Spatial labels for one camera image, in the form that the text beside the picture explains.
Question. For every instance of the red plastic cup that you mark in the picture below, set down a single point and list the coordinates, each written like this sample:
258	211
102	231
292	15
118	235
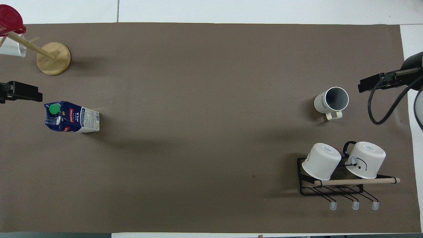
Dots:
9	18

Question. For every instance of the blue milk carton green cap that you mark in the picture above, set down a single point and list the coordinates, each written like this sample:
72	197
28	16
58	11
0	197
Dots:
77	119

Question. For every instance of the plain white cup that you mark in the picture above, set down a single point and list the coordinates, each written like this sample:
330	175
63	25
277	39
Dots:
11	49

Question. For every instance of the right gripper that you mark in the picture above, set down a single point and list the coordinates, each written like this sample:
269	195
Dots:
415	62

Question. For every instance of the white cup black line drawing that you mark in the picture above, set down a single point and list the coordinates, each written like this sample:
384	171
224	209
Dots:
320	162
368	158

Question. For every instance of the wooden mug tree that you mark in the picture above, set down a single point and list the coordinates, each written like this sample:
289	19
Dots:
54	61

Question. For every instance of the cream mug grey inside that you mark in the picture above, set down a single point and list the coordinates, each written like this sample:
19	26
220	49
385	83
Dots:
322	102

